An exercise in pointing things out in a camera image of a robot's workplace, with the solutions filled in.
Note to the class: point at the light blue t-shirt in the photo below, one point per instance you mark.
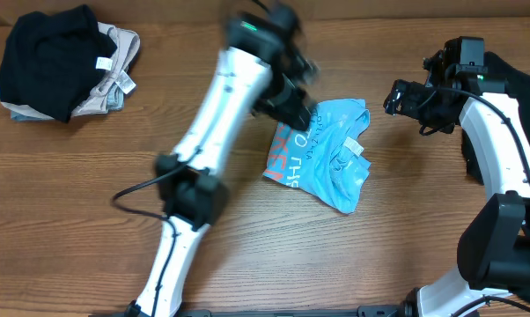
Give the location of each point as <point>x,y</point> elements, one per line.
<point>326,160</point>

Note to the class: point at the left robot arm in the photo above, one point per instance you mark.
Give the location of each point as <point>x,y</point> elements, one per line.
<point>260,70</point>

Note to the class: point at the black folded garment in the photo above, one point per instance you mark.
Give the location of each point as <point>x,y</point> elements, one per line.
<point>49,61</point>

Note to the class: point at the black crumpled garment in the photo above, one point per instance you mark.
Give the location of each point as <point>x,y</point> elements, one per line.
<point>520,83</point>

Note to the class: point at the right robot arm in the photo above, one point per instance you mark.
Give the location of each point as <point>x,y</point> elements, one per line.
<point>473,89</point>

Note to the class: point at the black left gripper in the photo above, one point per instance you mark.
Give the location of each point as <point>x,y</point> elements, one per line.
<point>292,111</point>

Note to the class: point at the beige folded garment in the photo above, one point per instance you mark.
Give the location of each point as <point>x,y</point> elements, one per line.
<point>127,45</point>

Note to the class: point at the grey-blue folded garment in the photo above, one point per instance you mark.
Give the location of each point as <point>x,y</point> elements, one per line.
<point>112,101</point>

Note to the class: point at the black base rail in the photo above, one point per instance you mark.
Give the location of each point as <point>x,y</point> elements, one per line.
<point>361,311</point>

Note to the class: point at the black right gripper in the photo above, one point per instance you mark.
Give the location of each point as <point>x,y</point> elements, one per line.
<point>413,93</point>

